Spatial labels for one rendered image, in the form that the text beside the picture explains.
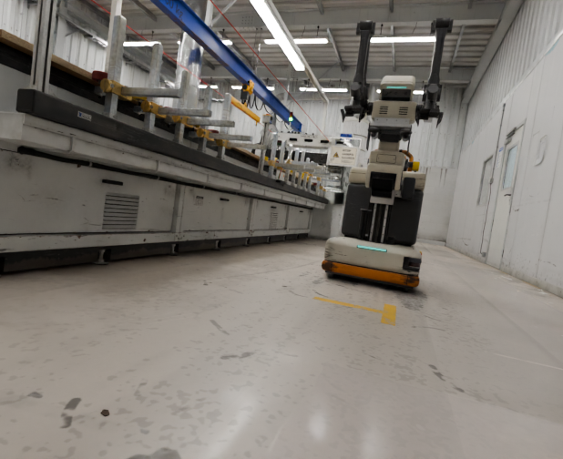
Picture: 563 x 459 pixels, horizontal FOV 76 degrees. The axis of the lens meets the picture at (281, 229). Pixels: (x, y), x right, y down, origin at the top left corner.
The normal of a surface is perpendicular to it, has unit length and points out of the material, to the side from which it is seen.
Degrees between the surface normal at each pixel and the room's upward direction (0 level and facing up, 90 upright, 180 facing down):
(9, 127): 90
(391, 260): 90
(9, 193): 90
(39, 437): 0
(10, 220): 90
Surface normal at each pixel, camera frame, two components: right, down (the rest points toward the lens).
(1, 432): 0.14, -0.99
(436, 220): -0.32, 0.00
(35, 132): 0.94, 0.15
